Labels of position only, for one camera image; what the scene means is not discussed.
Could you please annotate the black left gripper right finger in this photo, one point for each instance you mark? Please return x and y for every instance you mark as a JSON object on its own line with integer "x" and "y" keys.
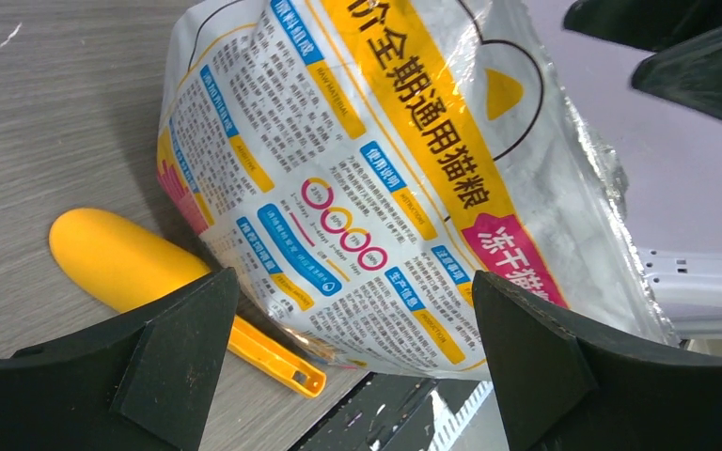
{"x": 564, "y": 381}

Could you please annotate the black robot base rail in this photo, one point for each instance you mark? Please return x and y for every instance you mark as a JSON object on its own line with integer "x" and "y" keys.
{"x": 388, "y": 412}

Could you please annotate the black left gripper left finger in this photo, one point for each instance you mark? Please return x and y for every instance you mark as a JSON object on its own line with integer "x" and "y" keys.
{"x": 142, "y": 380}

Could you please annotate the cat food bag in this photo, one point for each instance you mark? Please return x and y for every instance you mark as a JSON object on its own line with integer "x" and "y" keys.
{"x": 357, "y": 162}

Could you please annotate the yellow plastic scoop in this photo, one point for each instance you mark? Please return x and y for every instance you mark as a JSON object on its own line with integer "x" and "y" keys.
{"x": 125, "y": 266}

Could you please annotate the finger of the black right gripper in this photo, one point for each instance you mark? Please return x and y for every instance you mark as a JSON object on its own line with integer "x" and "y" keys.
{"x": 648, "y": 25}
{"x": 688, "y": 73}

